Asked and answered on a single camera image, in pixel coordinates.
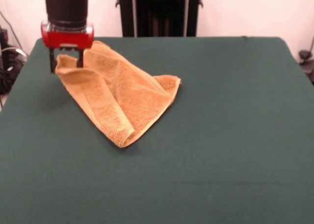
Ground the small black adapter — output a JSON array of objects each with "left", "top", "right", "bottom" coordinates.
[{"left": 298, "top": 50, "right": 313, "bottom": 64}]

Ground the dark green table cloth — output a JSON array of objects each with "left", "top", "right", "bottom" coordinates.
[{"left": 0, "top": 36, "right": 314, "bottom": 224}]

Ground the black floor object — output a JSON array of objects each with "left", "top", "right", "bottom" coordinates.
[{"left": 303, "top": 62, "right": 314, "bottom": 85}]

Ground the white cable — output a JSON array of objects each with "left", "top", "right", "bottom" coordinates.
[{"left": 0, "top": 46, "right": 28, "bottom": 62}]

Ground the black upright power adapter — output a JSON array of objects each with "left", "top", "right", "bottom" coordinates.
[{"left": 0, "top": 29, "right": 9, "bottom": 48}]

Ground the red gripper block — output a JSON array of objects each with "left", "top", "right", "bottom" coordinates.
[{"left": 41, "top": 21, "right": 95, "bottom": 74}]

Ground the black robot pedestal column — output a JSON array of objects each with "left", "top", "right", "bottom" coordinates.
[{"left": 115, "top": 0, "right": 204, "bottom": 38}]

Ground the orange terry towel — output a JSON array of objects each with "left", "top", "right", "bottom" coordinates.
[{"left": 54, "top": 40, "right": 182, "bottom": 149}]

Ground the black cable bundle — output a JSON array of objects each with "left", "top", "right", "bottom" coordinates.
[{"left": 0, "top": 59, "right": 25, "bottom": 95}]

